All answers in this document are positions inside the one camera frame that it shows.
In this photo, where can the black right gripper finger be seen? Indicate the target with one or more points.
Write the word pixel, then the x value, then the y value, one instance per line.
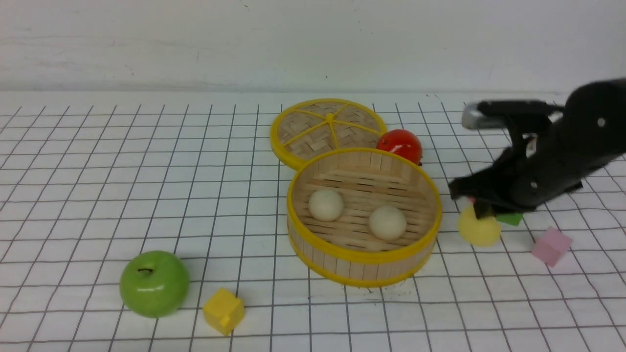
pixel 480 185
pixel 482 209

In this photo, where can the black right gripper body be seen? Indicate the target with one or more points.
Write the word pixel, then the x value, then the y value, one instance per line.
pixel 555 147

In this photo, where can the yellow steamed bun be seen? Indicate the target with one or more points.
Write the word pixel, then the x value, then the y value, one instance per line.
pixel 484 232

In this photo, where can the white steamed bun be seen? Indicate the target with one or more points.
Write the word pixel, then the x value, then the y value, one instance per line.
pixel 387 223

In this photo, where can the bamboo steamer tray yellow rim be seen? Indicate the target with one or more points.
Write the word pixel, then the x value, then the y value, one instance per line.
pixel 345 250

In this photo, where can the woven bamboo steamer lid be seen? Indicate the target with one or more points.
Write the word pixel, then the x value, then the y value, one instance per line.
pixel 308 129

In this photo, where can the green foam cube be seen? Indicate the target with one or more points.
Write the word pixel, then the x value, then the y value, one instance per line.
pixel 512 219

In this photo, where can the pink foam cube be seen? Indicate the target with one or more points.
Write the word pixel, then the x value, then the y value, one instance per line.
pixel 551 246

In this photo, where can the red toy pomegranate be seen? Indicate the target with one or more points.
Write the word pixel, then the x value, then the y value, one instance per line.
pixel 403 143

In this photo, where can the white grid tablecloth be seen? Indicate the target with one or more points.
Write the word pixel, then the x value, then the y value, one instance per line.
pixel 89 182

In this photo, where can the yellow foam cube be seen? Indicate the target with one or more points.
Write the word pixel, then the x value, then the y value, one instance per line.
pixel 223 311

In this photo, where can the green toy apple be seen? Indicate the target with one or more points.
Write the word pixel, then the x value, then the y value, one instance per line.
pixel 154 284

